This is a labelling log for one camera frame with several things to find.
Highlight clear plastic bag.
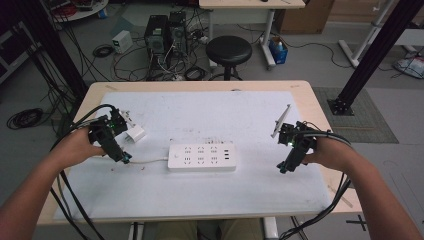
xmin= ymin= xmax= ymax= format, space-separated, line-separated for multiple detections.
xmin=392 ymin=55 xmax=424 ymax=80

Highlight black metal post with base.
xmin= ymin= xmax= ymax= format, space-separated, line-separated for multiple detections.
xmin=327 ymin=0 xmax=424 ymax=117

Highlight white metal stand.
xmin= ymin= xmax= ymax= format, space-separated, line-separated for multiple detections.
xmin=337 ymin=0 xmax=395 ymax=69

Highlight power strip cord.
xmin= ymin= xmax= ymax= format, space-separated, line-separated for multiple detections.
xmin=128 ymin=156 xmax=170 ymax=166

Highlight white power strip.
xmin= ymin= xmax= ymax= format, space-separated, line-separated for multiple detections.
xmin=167 ymin=142 xmax=238 ymax=173

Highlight brown cardboard box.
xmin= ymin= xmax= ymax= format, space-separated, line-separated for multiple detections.
xmin=276 ymin=0 xmax=335 ymax=35

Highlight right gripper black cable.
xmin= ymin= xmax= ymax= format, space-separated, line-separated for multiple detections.
xmin=279 ymin=121 xmax=354 ymax=240

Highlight blue open box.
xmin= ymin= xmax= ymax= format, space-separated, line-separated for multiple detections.
xmin=267 ymin=36 xmax=290 ymax=66

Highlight white table mat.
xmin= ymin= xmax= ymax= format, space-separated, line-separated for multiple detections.
xmin=53 ymin=90 xmax=335 ymax=221

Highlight long black floor cable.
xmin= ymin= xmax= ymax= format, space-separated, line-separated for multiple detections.
xmin=283 ymin=41 xmax=345 ymax=70

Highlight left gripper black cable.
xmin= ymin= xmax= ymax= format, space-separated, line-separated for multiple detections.
xmin=49 ymin=103 xmax=120 ymax=240

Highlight person's left hand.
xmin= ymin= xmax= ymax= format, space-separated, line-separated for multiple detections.
xmin=54 ymin=128 xmax=106 ymax=169

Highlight large black computer tower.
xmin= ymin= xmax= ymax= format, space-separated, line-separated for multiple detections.
xmin=143 ymin=14 xmax=173 ymax=72

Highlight dark equipment rack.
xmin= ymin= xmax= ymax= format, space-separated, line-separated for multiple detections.
xmin=0 ymin=21 xmax=42 ymax=85

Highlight white power supply unit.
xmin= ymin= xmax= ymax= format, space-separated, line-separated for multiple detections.
xmin=111 ymin=29 xmax=134 ymax=55

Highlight person's leg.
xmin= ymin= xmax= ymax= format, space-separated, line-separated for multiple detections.
xmin=221 ymin=218 xmax=265 ymax=240
xmin=154 ymin=219 xmax=198 ymax=240

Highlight person's left leg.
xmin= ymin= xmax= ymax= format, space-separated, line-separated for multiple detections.
xmin=154 ymin=219 xmax=198 ymax=240

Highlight white table leg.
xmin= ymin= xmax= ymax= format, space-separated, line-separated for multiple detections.
xmin=128 ymin=221 xmax=146 ymax=240
xmin=262 ymin=216 xmax=280 ymax=240

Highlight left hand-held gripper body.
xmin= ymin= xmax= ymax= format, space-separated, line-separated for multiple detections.
xmin=88 ymin=106 xmax=136 ymax=148

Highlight black round stool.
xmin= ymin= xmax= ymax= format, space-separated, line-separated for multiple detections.
xmin=205 ymin=35 xmax=254 ymax=81

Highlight person's right leg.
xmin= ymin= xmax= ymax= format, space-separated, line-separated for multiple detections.
xmin=221 ymin=218 xmax=265 ymax=240

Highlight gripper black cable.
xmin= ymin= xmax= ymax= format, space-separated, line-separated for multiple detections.
xmin=49 ymin=103 xmax=120 ymax=240
xmin=279 ymin=121 xmax=354 ymax=240

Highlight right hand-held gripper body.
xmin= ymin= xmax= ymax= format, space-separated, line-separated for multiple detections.
xmin=270 ymin=103 xmax=318 ymax=156

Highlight coiled black cable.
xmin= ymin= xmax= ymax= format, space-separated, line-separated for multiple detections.
xmin=6 ymin=107 xmax=45 ymax=131
xmin=183 ymin=65 xmax=207 ymax=81
xmin=92 ymin=43 xmax=115 ymax=59

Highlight wooden desk with white legs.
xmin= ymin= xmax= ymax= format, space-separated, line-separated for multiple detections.
xmin=198 ymin=0 xmax=307 ymax=71

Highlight white charger plug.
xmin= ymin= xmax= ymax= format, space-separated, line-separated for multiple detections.
xmin=124 ymin=124 xmax=147 ymax=145

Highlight round white table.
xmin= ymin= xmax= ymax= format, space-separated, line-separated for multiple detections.
xmin=49 ymin=0 xmax=110 ymax=23

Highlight small black computer tower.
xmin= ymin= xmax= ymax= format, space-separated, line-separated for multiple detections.
xmin=168 ymin=10 xmax=190 ymax=58

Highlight person's right hand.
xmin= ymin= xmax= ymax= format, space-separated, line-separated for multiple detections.
xmin=302 ymin=138 xmax=356 ymax=174

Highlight grey floor mat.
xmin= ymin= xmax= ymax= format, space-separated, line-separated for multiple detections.
xmin=312 ymin=86 xmax=400 ymax=145

